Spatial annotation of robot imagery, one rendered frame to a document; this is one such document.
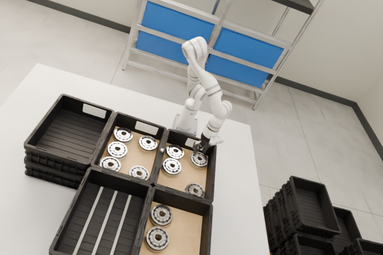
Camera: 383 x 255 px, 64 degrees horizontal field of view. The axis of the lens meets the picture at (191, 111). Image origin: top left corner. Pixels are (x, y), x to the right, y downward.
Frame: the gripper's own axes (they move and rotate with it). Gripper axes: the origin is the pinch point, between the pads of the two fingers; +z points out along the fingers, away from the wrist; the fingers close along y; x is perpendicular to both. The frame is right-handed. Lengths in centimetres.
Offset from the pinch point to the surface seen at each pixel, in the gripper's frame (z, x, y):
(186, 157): 11.2, -5.3, 1.1
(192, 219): 11.5, 28.2, 18.7
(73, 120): 12, -47, 51
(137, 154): 11.3, -15.6, 27.3
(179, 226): 11.5, 28.8, 26.7
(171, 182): 11.4, 6.6, 18.2
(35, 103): 24, -78, 63
